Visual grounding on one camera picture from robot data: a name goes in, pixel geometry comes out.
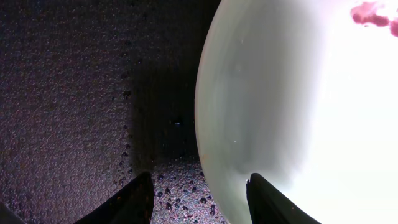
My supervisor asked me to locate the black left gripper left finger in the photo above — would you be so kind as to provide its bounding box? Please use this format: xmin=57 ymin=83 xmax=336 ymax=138
xmin=76 ymin=171 xmax=155 ymax=224

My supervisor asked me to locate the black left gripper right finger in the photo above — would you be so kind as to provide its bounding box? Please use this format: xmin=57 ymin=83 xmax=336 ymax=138
xmin=246 ymin=173 xmax=320 ymax=224

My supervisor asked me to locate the mint plate with red stain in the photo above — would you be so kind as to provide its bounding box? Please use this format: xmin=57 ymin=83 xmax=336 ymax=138
xmin=195 ymin=0 xmax=397 ymax=223

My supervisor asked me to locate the round black tray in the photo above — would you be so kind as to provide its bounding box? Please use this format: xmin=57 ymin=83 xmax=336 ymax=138
xmin=1 ymin=0 xmax=224 ymax=223

